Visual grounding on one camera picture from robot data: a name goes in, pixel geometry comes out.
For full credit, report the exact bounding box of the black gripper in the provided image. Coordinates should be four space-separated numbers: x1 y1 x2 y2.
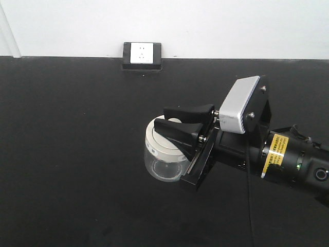
154 76 271 191

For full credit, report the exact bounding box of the glass jar with cream lid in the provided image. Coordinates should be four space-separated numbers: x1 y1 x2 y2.
144 119 190 182

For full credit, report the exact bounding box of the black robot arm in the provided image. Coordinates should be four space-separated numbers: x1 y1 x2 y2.
154 76 328 205

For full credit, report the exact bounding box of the white power socket black box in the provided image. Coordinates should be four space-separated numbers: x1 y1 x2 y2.
122 42 162 70

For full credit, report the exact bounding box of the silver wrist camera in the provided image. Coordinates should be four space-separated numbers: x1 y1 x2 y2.
218 76 260 134

